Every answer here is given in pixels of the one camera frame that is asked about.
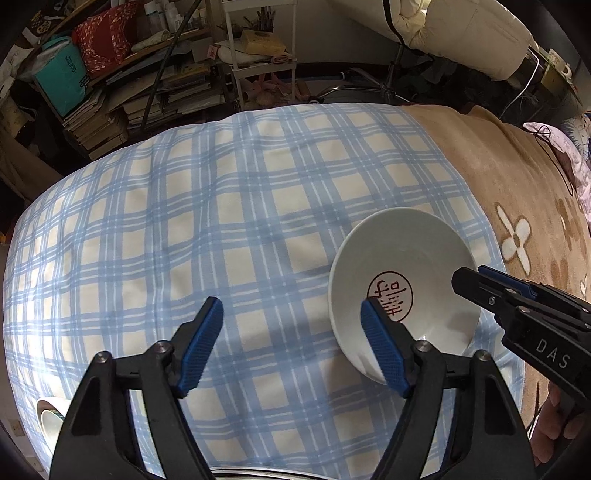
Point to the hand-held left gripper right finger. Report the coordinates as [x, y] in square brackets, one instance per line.
[383, 346]

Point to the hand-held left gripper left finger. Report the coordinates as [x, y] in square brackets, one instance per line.
[201, 341]

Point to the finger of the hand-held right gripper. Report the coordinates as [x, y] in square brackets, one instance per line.
[508, 279]
[471, 284]

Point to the white bowl red logo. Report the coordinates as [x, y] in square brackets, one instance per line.
[406, 244]

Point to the person's right hand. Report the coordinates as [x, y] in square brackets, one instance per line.
[547, 420]

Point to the brown flower blanket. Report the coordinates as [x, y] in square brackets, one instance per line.
[508, 175]

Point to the blue plaid blanket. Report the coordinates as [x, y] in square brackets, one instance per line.
[184, 207]

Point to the floral pillow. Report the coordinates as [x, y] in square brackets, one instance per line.
[577, 147]

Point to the white mug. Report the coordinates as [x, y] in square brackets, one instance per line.
[559, 62]

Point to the office chair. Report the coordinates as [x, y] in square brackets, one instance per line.
[369, 78]

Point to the stack of books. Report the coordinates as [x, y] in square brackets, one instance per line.
[138, 101]

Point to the brown cardboard sheet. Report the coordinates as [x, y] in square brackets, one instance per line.
[23, 166]

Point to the white shelf rack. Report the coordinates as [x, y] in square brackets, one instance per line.
[258, 69]

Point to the teal box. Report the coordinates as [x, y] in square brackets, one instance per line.
[60, 78]

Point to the tan cardboard box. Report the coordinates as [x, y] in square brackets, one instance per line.
[263, 42]

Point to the red patterned bag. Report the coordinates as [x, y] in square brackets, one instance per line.
[106, 37]

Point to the white wall outlet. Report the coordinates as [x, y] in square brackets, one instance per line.
[39, 461]
[16, 427]

